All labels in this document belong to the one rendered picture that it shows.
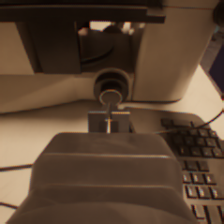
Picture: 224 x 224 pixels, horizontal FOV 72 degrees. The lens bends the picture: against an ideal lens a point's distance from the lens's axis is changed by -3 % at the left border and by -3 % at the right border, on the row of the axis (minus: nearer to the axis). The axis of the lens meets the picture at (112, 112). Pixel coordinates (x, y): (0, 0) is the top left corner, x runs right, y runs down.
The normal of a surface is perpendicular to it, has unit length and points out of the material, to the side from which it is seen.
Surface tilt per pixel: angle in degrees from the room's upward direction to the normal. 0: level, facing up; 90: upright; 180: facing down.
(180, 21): 90
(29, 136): 0
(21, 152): 0
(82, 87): 90
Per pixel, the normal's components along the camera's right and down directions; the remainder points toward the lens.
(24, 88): 0.02, 0.11
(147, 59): -0.01, 0.74
